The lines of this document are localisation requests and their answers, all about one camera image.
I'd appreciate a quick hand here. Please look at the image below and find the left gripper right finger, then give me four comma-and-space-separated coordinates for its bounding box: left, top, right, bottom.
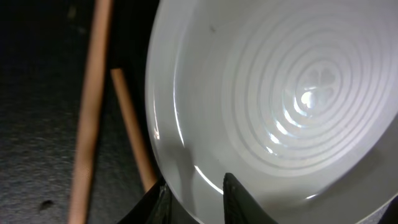
223, 173, 277, 224

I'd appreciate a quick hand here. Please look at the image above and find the wooden chopstick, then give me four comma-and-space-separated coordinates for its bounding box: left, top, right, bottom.
68, 0, 113, 223
111, 68, 157, 192

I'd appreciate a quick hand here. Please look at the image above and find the grey round plate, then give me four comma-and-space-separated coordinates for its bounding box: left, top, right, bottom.
146, 0, 397, 223

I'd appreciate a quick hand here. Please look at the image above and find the round black tray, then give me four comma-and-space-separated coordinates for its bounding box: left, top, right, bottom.
1, 1, 144, 223

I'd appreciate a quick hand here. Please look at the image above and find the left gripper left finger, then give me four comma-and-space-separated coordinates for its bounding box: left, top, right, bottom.
118, 177, 171, 224

